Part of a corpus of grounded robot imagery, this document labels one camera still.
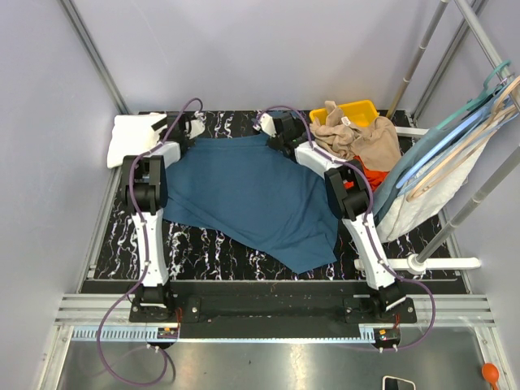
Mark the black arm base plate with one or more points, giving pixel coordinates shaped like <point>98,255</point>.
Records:
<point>277,310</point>

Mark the smartphone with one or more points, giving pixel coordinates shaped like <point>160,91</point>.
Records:
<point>394,383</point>

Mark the wooden clothes hanger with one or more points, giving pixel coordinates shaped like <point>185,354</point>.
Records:
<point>501,111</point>

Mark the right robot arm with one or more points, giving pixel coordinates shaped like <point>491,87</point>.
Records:
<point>349,197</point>

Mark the teal clothes hanger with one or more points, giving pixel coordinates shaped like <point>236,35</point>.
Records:
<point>476,102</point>

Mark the blue t-shirt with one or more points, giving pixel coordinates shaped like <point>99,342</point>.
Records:
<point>256,196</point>

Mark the aluminium frame rail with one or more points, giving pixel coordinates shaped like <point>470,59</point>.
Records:
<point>89,317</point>

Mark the orange spoon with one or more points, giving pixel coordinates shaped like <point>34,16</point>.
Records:
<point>491,375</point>

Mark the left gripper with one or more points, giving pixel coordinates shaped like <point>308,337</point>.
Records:
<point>190,142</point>

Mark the light blue clothes hanger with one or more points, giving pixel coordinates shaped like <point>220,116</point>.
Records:
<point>455,134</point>

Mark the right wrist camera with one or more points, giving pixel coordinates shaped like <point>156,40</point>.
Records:
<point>265,123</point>

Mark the beige t-shirt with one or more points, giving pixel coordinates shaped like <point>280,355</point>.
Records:
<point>376,145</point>

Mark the orange t-shirt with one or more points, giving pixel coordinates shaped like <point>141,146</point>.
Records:
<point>375,178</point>

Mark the hanging white towel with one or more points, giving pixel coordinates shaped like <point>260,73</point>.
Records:
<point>404,216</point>

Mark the folded white t-shirt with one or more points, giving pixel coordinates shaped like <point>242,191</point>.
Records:
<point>133,135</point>

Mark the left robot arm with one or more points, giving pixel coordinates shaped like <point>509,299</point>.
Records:
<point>143,188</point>

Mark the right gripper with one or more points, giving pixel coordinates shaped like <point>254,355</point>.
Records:
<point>299,127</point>

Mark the yellow plastic bin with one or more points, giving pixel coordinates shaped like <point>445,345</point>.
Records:
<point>362,113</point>

